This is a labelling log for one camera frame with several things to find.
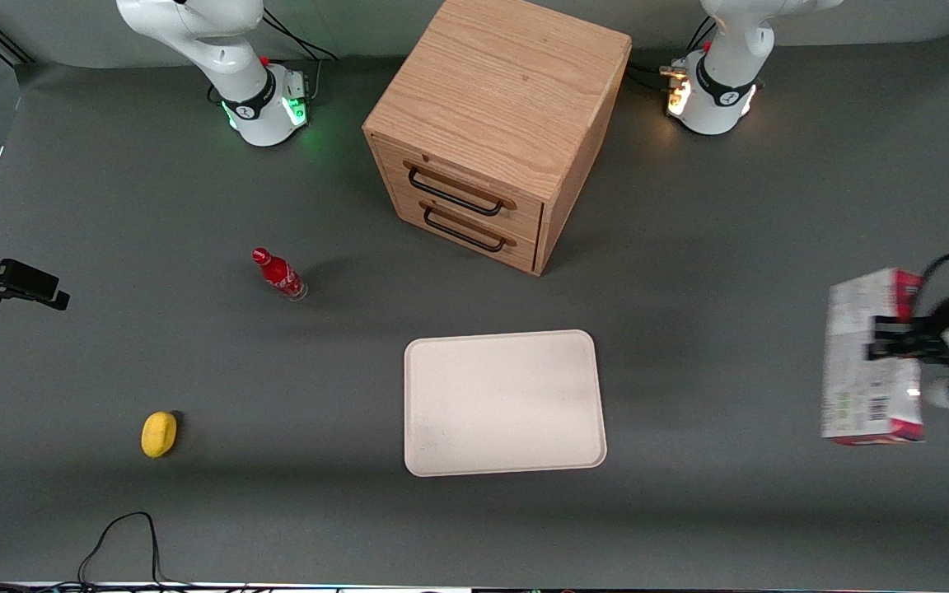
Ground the yellow lemon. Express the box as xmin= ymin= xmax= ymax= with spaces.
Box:
xmin=141 ymin=411 xmax=180 ymax=459

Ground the wooden drawer cabinet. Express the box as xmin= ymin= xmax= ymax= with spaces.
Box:
xmin=362 ymin=0 xmax=633 ymax=277

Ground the black drawer handle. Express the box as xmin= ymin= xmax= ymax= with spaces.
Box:
xmin=418 ymin=200 xmax=518 ymax=254
xmin=403 ymin=161 xmax=517 ymax=218

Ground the black arm base cable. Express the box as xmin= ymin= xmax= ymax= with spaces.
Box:
xmin=626 ymin=63 xmax=675 ymax=93
xmin=686 ymin=13 xmax=719 ymax=53
xmin=260 ymin=7 xmax=340 ymax=63

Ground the red soda bottle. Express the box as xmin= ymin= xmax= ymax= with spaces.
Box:
xmin=251 ymin=247 xmax=309 ymax=302

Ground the wooden drawer front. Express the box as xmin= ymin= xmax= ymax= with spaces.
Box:
xmin=392 ymin=183 xmax=540 ymax=274
xmin=374 ymin=137 xmax=545 ymax=241

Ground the black looped table cable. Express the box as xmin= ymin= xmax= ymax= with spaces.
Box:
xmin=77 ymin=511 xmax=172 ymax=591

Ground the white rectangular tray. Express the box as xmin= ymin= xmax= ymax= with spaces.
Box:
xmin=403 ymin=329 xmax=608 ymax=479

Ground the red cookie box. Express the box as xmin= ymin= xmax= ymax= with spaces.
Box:
xmin=820 ymin=267 xmax=927 ymax=446

